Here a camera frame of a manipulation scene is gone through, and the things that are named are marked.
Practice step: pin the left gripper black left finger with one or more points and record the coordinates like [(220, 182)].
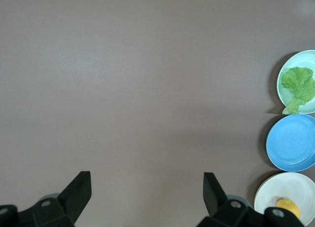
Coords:
[(71, 200)]

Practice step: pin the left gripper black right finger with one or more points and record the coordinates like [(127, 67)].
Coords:
[(221, 212)]

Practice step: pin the yellow lemon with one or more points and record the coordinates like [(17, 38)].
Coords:
[(291, 207)]

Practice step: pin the green lettuce leaf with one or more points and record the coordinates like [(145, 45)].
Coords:
[(299, 84)]

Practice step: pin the beige plate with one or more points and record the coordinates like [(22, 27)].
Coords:
[(283, 187)]

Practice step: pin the blue plate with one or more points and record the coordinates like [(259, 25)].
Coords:
[(292, 143)]

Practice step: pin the brown table cover sheet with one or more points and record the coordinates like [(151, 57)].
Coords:
[(123, 89)]

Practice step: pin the pale green plate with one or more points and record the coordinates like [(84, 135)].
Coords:
[(295, 62)]

